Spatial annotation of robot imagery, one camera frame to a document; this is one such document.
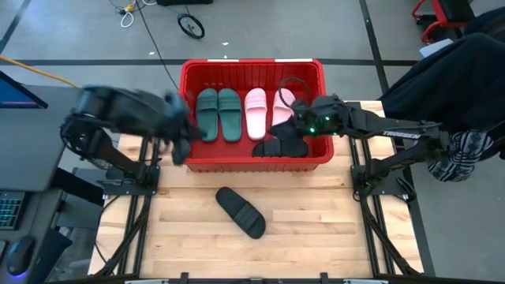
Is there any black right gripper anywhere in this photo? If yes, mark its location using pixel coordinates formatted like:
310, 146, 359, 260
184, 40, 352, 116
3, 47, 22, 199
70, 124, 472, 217
268, 94, 348, 140

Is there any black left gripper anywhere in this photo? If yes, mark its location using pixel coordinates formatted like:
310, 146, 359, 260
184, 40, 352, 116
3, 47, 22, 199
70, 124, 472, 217
163, 92, 206, 166

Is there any pink rubber slide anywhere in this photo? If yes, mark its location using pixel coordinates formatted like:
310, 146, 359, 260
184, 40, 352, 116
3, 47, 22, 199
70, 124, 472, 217
271, 87, 297, 128
244, 87, 268, 142

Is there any black rubber slide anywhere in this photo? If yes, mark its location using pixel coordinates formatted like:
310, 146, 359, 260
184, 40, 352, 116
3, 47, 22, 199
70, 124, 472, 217
252, 136, 310, 159
215, 185, 267, 241

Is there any green rubber slide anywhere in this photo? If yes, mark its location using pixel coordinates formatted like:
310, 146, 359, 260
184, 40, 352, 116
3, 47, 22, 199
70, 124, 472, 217
217, 87, 243, 143
195, 87, 219, 143

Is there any red plastic bin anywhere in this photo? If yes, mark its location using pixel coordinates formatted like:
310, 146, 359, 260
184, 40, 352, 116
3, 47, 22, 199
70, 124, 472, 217
178, 58, 335, 174

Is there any black floor box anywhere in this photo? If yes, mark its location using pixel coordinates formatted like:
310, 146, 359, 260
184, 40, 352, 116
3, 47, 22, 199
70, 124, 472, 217
156, 0, 214, 6

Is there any grey desk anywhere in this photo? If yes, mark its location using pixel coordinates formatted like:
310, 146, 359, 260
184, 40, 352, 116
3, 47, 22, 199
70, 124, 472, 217
0, 84, 89, 193

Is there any white paper sheet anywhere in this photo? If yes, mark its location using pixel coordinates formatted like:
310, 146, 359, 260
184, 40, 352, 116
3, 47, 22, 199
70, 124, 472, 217
417, 38, 455, 59

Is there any person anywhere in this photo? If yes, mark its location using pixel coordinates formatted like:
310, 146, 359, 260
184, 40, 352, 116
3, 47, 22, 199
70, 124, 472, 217
379, 6, 505, 183

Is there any patterned knit garment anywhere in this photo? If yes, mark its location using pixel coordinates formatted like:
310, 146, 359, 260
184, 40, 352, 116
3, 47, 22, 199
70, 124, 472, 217
427, 129, 495, 183

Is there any computer monitor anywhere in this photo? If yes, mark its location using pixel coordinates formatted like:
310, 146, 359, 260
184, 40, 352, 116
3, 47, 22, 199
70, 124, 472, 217
0, 70, 49, 110

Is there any black keyboard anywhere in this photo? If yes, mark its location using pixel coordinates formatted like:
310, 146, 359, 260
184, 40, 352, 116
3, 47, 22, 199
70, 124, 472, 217
0, 190, 25, 231

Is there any red rolling stool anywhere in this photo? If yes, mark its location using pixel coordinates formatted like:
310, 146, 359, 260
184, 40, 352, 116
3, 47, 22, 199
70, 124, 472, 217
411, 0, 477, 45

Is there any black computer mouse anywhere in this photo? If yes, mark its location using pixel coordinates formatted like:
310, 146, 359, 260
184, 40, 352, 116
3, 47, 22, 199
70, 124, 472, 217
6, 234, 36, 277

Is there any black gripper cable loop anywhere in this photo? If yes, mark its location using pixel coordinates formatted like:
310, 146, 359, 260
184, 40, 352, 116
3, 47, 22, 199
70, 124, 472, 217
277, 77, 312, 110

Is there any black floor cable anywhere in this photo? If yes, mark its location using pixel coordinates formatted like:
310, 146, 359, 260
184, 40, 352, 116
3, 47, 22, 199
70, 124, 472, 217
133, 0, 178, 87

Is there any black aluminium table frame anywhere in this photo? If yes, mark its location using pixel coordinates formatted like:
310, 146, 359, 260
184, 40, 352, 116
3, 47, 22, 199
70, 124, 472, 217
88, 100, 425, 284

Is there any black coiled cable ring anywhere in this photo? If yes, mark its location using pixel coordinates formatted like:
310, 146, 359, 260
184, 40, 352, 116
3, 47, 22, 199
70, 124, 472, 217
176, 12, 206, 40

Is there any white looped cable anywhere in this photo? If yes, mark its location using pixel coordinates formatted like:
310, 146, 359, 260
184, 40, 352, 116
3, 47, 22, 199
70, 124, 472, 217
119, 0, 159, 29

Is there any yellow floor cable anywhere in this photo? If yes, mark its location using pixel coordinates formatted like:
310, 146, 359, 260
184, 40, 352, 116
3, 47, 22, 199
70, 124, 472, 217
0, 54, 79, 88

